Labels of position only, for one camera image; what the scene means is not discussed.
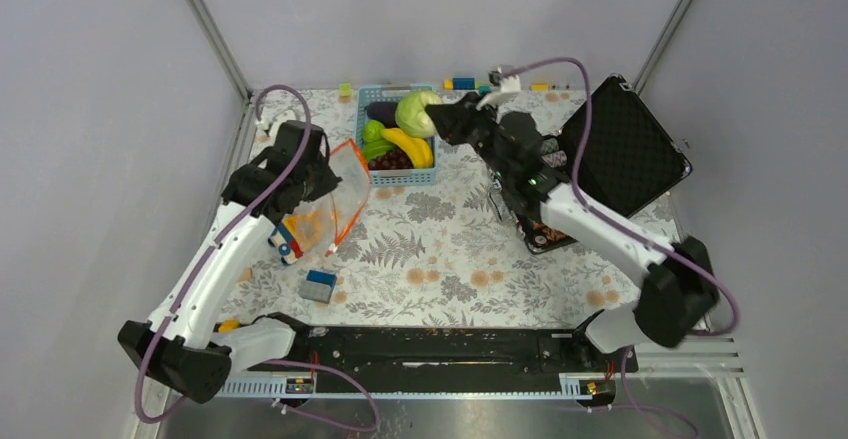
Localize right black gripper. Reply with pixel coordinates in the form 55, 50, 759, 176
426, 92, 514, 183

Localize yellow banana bunch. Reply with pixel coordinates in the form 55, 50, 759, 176
380, 128, 435, 169

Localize green white cabbage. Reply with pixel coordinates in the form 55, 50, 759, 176
395, 90, 442, 138

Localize clear zip top bag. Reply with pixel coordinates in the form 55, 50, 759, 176
284, 138, 371, 258

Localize light blue plastic basket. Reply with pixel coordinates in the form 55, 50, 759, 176
354, 83, 440, 187

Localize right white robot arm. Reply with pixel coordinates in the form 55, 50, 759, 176
425, 92, 720, 371

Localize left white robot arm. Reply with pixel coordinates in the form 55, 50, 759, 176
118, 120, 341, 404

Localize blue yellow toy bricks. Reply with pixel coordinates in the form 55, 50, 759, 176
442, 77, 491, 93

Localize green star fruit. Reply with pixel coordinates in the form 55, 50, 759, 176
361, 139, 396, 162

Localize yellow orange toy truck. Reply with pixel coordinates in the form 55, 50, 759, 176
267, 210, 327, 266

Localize green pepper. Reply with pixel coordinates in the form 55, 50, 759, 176
362, 120, 385, 144

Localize dark purple grapes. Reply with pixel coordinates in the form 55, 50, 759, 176
368, 149, 413, 170

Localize dark purple eggplant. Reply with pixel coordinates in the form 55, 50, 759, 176
365, 101, 398, 128

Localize blue grey block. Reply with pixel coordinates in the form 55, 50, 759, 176
298, 270, 337, 304

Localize floral table mat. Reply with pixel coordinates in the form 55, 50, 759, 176
217, 88, 710, 330

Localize black poker chip case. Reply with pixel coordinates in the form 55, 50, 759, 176
531, 74, 692, 218

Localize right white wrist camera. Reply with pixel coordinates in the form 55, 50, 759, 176
476, 68, 522, 111

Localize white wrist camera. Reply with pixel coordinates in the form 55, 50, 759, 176
476, 68, 522, 111
256, 109, 300, 142

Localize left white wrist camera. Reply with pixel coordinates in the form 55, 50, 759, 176
256, 109, 300, 142

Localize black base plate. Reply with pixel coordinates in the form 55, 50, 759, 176
286, 327, 638, 395

